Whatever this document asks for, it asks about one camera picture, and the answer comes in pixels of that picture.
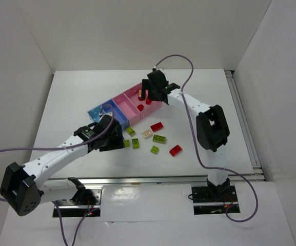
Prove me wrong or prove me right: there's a red curved decorated lego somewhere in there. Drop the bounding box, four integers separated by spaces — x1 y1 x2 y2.
137 90 143 101

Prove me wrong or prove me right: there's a green 2x2 lego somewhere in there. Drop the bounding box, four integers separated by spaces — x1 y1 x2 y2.
123 139 130 148
150 146 160 155

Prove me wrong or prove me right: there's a red lego with side studs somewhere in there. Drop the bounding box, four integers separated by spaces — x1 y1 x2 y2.
145 99 152 105

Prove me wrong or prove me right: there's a small red lego brick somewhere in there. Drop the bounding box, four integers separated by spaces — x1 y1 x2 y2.
137 104 144 111

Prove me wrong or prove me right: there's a red curved lego brick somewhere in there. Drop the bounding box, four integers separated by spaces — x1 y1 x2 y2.
169 145 183 157

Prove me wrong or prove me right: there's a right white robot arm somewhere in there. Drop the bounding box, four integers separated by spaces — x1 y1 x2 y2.
140 69 230 198

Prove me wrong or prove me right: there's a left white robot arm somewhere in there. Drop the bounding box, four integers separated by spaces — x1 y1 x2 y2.
0 115 124 216

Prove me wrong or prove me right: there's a green lego near blue box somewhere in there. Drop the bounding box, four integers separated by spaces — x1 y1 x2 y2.
125 127 136 136

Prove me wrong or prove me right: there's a dark blue container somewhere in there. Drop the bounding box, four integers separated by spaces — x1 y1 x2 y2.
101 99 129 131

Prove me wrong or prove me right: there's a large pink container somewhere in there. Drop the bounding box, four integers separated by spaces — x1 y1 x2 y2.
123 83 162 125

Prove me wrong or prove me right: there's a green curved lego upside-down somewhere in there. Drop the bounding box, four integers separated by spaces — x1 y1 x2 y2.
132 138 140 149

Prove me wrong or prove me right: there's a light blue container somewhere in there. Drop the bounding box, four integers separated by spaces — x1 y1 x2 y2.
87 105 112 122

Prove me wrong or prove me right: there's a narrow pink container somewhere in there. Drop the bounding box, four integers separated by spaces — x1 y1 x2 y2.
113 93 141 126

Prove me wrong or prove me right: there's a white lego brick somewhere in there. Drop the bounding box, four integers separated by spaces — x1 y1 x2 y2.
142 130 153 139

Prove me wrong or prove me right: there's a red 2x4 lego brick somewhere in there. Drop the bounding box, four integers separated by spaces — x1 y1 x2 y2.
150 122 164 132

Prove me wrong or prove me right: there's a green 2x4 lego brick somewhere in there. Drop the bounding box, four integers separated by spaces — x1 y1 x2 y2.
152 135 167 144

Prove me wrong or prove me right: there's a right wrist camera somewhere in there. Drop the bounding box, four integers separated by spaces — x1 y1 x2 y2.
152 66 164 72

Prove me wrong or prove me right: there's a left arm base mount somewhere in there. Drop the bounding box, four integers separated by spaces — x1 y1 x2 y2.
56 186 102 218

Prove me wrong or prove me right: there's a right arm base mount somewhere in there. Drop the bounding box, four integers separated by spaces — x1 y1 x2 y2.
188 186 240 215

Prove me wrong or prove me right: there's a right side aluminium rail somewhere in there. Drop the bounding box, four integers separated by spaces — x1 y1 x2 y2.
224 70 264 176

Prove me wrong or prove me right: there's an aluminium rail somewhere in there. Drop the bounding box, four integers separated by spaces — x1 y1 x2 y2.
41 174 266 186
224 70 264 176

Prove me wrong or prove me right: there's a front aluminium rail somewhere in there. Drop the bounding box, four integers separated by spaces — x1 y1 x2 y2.
41 174 266 186

